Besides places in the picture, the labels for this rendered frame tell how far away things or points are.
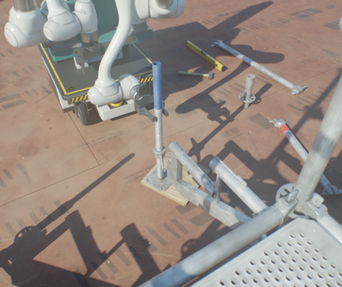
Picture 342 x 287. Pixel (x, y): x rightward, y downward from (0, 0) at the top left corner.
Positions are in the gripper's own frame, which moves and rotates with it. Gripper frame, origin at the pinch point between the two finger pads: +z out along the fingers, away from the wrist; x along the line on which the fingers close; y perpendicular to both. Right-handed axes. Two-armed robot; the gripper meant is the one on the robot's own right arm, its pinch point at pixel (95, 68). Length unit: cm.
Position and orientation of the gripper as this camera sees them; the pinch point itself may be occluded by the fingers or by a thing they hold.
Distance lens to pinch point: 190.3
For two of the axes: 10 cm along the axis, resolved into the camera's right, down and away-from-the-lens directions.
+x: -8.8, 3.2, -3.4
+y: -4.7, -6.1, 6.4
